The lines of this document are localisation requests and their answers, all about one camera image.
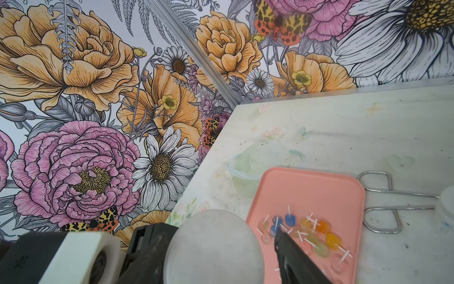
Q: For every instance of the metal wire tongs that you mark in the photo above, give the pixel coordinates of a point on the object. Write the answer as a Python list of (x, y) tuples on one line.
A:
[(392, 207)]

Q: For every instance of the aluminium corner post left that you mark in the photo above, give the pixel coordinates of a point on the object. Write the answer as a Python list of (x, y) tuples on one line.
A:
[(187, 41)]

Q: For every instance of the small white lid jar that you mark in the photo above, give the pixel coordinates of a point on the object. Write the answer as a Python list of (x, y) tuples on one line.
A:
[(443, 217)]

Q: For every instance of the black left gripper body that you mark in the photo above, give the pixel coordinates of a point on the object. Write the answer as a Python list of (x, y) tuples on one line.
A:
[(144, 261)]

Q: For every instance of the white lid candy jar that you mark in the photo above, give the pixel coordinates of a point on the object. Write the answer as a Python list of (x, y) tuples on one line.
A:
[(214, 247)]

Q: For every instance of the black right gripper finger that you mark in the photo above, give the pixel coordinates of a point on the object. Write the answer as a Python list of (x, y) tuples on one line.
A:
[(295, 266)]

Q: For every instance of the lollipop candies pile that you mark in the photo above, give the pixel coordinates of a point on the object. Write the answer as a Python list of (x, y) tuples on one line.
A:
[(314, 236)]

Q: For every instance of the pink plastic tray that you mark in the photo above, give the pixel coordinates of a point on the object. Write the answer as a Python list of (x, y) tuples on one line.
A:
[(338, 198)]

